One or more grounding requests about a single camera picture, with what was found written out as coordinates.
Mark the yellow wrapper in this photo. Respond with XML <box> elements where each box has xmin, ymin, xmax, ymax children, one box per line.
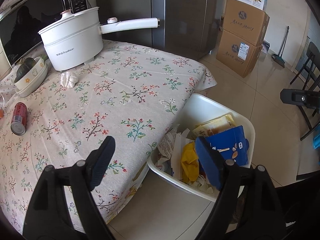
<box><xmin>181</xmin><ymin>141</ymin><xmax>199</xmax><ymax>183</ymax></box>

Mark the blue cardboard box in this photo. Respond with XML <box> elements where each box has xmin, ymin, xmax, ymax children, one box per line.
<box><xmin>205</xmin><ymin>126</ymin><xmax>249</xmax><ymax>166</ymax></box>

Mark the white tissue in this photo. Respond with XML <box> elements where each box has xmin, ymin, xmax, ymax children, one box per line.
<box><xmin>60</xmin><ymin>71</ymin><xmax>79</xmax><ymax>89</ymax></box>

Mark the red drink can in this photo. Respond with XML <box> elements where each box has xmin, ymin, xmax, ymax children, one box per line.
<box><xmin>10</xmin><ymin>102</ymin><xmax>27</xmax><ymax>136</ymax></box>

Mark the yellow bread snack bag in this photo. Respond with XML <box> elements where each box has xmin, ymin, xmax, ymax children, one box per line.
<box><xmin>192</xmin><ymin>114</ymin><xmax>236</xmax><ymax>137</ymax></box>

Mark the white plastic trash bin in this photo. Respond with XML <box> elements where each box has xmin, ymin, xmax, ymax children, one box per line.
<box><xmin>147</xmin><ymin>94</ymin><xmax>255</xmax><ymax>202</ymax></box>

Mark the black chair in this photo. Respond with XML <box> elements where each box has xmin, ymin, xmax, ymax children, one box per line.
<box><xmin>290</xmin><ymin>42</ymin><xmax>319</xmax><ymax>141</ymax></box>

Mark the broom and dustpan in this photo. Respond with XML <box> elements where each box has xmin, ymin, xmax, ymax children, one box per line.
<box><xmin>272</xmin><ymin>26</ymin><xmax>290</xmax><ymax>68</ymax></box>

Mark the floral tablecloth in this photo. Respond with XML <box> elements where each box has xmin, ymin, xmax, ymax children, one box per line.
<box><xmin>1</xmin><ymin>40</ymin><xmax>216</xmax><ymax>232</ymax></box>

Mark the lower cardboard box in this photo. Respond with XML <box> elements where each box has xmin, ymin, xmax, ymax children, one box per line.
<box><xmin>216</xmin><ymin>30</ymin><xmax>262</xmax><ymax>77</ymax></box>

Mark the upper cardboard box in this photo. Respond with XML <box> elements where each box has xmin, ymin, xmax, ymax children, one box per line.
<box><xmin>223</xmin><ymin>0</ymin><xmax>270</xmax><ymax>46</ymax></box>

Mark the white ceramic bowl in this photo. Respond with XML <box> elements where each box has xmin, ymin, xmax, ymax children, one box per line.
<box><xmin>14</xmin><ymin>56</ymin><xmax>46</xmax><ymax>90</ymax></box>

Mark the green pumpkin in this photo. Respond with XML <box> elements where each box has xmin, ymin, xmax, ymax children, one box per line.
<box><xmin>15</xmin><ymin>57</ymin><xmax>36</xmax><ymax>82</ymax></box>

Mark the white electric cooking pot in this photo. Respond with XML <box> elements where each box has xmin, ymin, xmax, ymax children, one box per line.
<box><xmin>39</xmin><ymin>7</ymin><xmax>159</xmax><ymax>72</ymax></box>

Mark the grey refrigerator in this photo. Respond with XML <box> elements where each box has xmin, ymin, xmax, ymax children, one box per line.
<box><xmin>95</xmin><ymin>0</ymin><xmax>224</xmax><ymax>60</ymax></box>

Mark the black microwave oven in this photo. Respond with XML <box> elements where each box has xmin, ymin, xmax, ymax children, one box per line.
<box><xmin>1</xmin><ymin>0</ymin><xmax>88</xmax><ymax>65</ymax></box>

